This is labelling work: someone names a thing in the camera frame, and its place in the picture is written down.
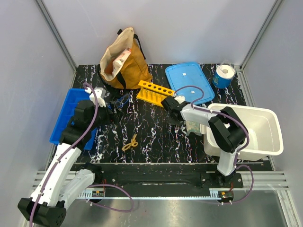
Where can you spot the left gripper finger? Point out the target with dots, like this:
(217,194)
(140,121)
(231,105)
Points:
(116,115)
(112,106)

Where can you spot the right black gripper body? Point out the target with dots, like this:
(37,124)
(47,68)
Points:
(176,122)

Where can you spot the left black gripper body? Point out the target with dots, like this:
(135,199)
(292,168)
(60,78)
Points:
(103,116)

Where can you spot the blue safety glasses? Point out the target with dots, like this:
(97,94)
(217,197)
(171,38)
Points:
(120,102)

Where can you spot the yellow test tube rack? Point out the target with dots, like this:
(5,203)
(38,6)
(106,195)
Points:
(153,93)

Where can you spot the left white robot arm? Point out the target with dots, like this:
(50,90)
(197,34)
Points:
(47,206)

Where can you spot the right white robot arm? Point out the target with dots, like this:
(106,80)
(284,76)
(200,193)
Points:
(230,134)

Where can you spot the crumpled plastic packet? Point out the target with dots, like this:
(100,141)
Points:
(193,127)

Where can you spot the yellow rubber band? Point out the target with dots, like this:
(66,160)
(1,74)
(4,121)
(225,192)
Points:
(133,143)

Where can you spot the light blue tray lid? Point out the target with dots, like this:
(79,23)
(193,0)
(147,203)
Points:
(190,76)

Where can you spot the blue compartment bin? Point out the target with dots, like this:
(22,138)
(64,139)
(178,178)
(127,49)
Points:
(68,113)

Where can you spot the brown paper tote bag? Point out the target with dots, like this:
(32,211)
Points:
(134,69)

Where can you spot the white package in bag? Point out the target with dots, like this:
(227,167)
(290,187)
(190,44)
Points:
(121,59)

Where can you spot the toilet paper roll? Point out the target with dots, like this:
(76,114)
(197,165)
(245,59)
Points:
(223,76)

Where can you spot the white plastic tub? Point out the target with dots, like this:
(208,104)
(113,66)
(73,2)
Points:
(264,131)

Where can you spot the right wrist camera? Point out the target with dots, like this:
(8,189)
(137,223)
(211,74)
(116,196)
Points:
(179,99)

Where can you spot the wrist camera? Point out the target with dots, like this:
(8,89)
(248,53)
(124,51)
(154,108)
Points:
(179,99)
(100,93)

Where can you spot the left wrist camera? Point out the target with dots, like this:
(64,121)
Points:
(100,93)

